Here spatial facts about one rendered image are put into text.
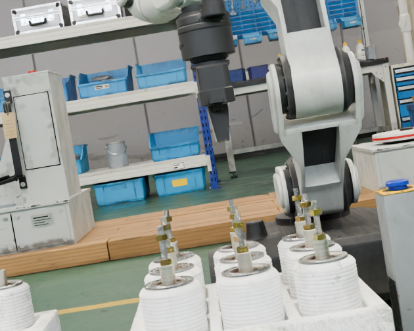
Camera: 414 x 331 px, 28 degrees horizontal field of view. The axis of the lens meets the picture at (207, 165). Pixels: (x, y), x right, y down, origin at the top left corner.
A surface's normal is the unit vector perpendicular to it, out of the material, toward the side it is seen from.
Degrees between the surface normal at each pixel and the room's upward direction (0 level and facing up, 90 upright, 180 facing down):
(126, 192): 93
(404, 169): 90
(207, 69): 90
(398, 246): 90
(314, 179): 54
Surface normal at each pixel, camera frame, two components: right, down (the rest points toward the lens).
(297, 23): -0.06, -0.24
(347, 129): 0.08, 0.60
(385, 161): -0.01, 0.06
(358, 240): -0.12, -0.65
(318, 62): -0.10, -0.47
